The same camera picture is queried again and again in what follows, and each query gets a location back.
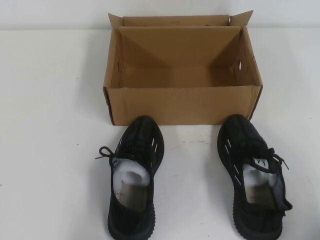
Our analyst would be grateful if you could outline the white paper shoe stuffing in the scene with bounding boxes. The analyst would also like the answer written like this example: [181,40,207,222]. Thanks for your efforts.
[242,158,270,187]

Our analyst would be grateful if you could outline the black sneaker with foam stuffing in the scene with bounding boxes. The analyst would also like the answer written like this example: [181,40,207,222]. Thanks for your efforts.
[94,114,167,232]

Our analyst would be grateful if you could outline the black sneaker with paper stuffing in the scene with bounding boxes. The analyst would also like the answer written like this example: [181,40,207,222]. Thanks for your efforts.
[216,114,293,228]

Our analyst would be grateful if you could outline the white foam shoe stuffing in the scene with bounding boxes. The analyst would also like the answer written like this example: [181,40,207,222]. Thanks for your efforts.
[115,157,150,187]

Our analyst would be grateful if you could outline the brown cardboard shoe box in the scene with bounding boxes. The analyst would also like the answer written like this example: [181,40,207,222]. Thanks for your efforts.
[101,9,265,126]

